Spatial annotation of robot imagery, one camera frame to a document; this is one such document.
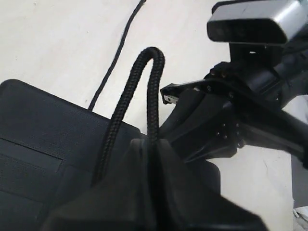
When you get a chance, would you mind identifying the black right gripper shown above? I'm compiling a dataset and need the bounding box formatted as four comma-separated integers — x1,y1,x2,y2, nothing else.
160,61,286,162

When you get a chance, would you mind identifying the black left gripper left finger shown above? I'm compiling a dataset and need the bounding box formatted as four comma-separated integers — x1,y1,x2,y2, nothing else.
41,139,154,231

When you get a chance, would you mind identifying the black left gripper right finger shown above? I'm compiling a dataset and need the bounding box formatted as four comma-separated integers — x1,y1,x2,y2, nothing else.
155,140,268,231

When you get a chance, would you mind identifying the black cord with knot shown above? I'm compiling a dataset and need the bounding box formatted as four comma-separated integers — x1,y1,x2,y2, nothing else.
88,0,167,186

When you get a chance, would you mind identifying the black plastic carrying case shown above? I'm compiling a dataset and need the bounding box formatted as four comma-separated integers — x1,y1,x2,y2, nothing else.
0,78,222,231

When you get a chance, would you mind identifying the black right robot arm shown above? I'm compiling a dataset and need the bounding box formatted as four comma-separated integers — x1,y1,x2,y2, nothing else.
160,30,308,167

